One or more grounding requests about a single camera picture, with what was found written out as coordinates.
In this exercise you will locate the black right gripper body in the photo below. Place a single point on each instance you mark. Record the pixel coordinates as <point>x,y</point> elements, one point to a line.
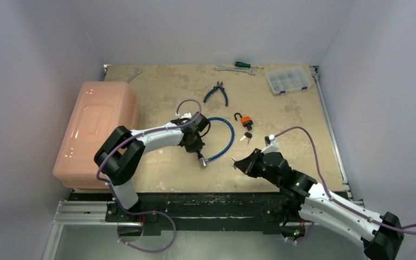
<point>250,163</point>

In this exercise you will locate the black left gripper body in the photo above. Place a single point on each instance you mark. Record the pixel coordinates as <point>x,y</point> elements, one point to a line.
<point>196,145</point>

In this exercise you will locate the blue cable lock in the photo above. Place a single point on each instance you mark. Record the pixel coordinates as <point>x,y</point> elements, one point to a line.
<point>223,141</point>

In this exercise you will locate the black-headed key bunch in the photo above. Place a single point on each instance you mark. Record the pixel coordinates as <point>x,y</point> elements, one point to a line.
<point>247,137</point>

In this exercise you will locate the orange black padlock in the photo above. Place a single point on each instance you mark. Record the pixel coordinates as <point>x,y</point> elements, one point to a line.
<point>245,120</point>

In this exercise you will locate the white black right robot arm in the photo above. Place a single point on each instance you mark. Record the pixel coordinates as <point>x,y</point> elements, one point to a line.
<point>376,233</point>

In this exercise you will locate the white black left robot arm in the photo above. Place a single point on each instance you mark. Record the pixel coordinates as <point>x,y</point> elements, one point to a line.
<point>119,156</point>

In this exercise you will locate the silver wrench near screwdriver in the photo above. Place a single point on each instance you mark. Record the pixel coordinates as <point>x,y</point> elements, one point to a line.
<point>250,71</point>

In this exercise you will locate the small silver wrench left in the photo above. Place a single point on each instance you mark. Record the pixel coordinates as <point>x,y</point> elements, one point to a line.
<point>135,74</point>

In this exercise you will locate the clear plastic organizer box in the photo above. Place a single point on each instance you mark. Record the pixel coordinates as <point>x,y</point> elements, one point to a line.
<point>286,81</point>

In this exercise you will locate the pink plastic storage box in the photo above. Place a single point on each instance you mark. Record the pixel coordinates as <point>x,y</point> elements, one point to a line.
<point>101,106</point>

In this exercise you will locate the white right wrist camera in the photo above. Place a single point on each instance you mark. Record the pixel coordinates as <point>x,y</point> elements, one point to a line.
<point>271,144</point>

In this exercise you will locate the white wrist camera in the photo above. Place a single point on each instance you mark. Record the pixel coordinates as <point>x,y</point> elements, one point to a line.
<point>271,144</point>
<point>183,116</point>

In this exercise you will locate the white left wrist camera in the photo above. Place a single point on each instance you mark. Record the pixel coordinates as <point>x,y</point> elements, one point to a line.
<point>183,116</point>

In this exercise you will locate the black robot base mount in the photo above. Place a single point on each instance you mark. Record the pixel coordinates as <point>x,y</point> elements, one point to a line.
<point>267,212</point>

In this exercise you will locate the green-handled screwdriver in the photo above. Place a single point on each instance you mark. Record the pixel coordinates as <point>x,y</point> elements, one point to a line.
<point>246,65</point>

